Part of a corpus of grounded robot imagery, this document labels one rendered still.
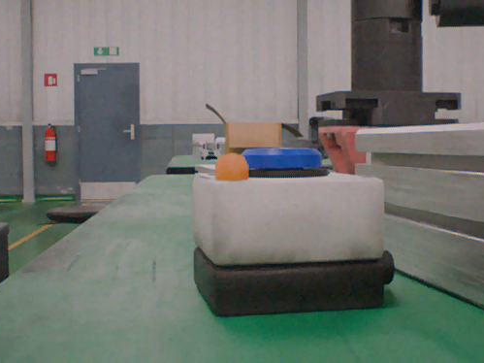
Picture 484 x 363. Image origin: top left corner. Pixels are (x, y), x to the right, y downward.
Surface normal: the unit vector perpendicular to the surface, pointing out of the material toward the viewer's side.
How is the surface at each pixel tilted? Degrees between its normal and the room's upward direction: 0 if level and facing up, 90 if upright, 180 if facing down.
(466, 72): 90
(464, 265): 90
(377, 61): 90
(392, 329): 0
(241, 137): 68
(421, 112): 90
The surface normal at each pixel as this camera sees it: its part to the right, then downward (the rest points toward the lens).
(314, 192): 0.19, 0.05
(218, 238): -0.20, 0.05
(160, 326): 0.00, -1.00
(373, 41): -0.53, 0.05
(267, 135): 0.04, -0.32
